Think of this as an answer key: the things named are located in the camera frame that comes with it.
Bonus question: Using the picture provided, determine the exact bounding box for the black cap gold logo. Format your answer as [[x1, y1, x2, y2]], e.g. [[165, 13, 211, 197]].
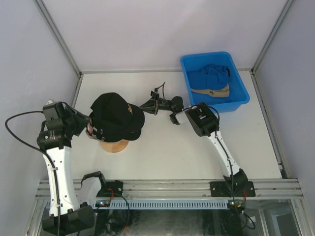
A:
[[90, 92, 145, 133]]

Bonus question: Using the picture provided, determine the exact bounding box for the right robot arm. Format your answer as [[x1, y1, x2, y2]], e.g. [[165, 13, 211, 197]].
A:
[[140, 88, 249, 196]]

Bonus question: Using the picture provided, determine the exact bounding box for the aluminium frame post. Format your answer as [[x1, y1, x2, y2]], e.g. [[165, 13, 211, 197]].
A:
[[250, 0, 297, 73], [33, 0, 82, 78]]

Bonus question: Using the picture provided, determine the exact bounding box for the black baseball cap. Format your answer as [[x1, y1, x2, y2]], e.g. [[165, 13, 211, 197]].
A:
[[94, 129, 141, 143]]

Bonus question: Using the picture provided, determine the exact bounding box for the right aluminium frame post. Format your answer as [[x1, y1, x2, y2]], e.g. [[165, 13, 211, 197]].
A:
[[250, 0, 297, 73]]

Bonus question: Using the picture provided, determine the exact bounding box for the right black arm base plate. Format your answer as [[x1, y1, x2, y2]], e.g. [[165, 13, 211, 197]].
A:
[[210, 181, 256, 197]]

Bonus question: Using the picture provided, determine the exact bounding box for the black camera cable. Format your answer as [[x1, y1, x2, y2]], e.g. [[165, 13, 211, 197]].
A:
[[4, 111, 61, 234], [154, 82, 256, 229]]

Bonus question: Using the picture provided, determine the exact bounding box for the left black camera cable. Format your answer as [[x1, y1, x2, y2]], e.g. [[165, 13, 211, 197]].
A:
[[4, 111, 61, 234]]

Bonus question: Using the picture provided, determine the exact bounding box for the grey slotted cable duct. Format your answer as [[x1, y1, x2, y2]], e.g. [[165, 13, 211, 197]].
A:
[[93, 198, 229, 210]]

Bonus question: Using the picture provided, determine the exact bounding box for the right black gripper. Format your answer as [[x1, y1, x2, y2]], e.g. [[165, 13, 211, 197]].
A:
[[140, 92, 175, 115]]

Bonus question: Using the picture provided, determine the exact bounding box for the wooden hat stand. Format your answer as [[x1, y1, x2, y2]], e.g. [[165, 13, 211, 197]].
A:
[[100, 140, 129, 153]]

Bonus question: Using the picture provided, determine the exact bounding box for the left aluminium frame post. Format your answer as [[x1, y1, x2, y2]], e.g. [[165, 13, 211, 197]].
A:
[[33, 0, 82, 78]]

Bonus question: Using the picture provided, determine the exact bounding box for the blue plastic bin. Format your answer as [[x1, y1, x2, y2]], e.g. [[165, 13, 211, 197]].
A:
[[180, 52, 250, 113]]

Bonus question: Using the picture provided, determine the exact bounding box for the right black camera cable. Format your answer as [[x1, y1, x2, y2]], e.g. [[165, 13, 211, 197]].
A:
[[154, 82, 256, 229]]

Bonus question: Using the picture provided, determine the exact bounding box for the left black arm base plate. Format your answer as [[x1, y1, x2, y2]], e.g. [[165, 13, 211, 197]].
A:
[[97, 180, 124, 197]]

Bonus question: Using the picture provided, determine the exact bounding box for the aluminium front rail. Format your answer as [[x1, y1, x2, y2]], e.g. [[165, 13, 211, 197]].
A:
[[36, 178, 304, 200]]

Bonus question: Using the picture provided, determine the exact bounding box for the beige baseball cap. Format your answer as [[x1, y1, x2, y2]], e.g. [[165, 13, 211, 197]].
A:
[[85, 131, 104, 142]]

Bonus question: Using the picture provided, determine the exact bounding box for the tan cap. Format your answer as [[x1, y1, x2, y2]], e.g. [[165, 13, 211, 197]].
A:
[[191, 85, 230, 98]]

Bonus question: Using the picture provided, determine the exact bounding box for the blue baseball cap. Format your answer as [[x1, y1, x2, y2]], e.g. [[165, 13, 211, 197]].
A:
[[187, 64, 231, 90]]

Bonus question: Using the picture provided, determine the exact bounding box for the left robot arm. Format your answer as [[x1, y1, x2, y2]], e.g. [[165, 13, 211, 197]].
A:
[[36, 100, 108, 236]]

